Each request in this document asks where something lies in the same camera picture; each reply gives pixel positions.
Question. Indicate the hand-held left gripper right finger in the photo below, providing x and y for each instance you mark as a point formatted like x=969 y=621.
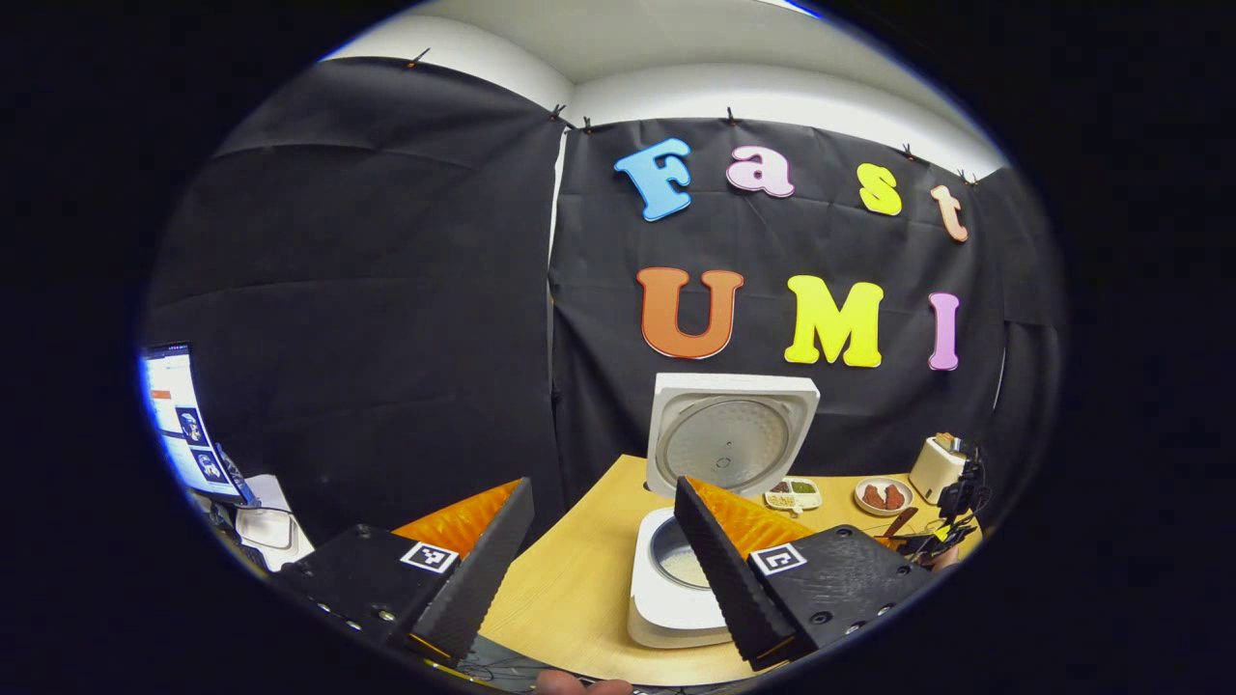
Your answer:
x=734 y=589

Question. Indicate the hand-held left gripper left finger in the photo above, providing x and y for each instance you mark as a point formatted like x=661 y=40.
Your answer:
x=483 y=579

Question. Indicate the white rice cooker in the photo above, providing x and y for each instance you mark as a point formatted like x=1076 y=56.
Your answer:
x=729 y=439

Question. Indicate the white toaster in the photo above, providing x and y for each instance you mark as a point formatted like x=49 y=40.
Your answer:
x=935 y=473

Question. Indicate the brown meat piece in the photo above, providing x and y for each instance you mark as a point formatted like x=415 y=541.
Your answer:
x=872 y=496
x=894 y=497

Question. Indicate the white round plate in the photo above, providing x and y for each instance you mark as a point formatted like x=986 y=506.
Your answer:
x=884 y=510

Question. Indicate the white divided bean dish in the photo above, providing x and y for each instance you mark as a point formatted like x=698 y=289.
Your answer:
x=792 y=494

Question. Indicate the white side table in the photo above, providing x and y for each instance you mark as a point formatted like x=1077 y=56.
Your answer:
x=270 y=526

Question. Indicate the black backdrop cloth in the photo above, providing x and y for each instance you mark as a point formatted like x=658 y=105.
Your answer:
x=386 y=290

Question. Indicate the computer monitor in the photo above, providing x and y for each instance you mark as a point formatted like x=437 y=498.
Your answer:
x=188 y=425

